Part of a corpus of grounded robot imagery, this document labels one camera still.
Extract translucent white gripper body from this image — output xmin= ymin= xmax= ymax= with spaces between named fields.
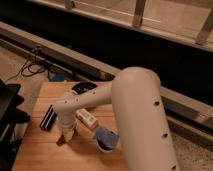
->
xmin=60 ymin=125 xmax=76 ymax=142

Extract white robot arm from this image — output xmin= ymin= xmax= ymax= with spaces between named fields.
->
xmin=53 ymin=67 xmax=181 ymax=171

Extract dark ceramic bowl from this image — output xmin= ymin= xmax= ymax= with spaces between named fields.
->
xmin=72 ymin=82 xmax=97 ymax=94

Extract white plastic bottle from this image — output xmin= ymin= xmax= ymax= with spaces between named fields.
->
xmin=76 ymin=109 xmax=98 ymax=130

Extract glass cup with blue cloth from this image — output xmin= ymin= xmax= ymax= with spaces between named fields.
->
xmin=94 ymin=126 xmax=119 ymax=153

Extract blue object on floor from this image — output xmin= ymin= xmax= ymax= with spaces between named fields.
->
xmin=48 ymin=73 xmax=65 ymax=82

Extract black chair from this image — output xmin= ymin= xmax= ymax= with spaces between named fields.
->
xmin=0 ymin=79 xmax=30 ymax=171

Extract black cables on floor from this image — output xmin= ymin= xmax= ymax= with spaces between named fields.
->
xmin=4 ymin=46 xmax=54 ymax=83

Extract metal rail frame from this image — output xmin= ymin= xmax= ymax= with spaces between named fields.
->
xmin=0 ymin=22 xmax=213 ymax=142

